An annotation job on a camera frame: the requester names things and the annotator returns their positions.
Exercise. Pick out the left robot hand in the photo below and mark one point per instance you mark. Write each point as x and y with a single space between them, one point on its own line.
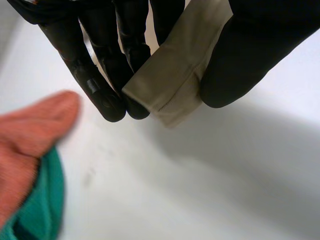
250 50

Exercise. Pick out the beige shorts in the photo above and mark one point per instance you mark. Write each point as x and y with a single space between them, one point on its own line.
175 75

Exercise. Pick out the coral towel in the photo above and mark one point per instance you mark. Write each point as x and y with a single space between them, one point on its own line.
30 140

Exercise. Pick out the teal towel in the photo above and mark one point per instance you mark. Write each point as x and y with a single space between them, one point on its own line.
42 200

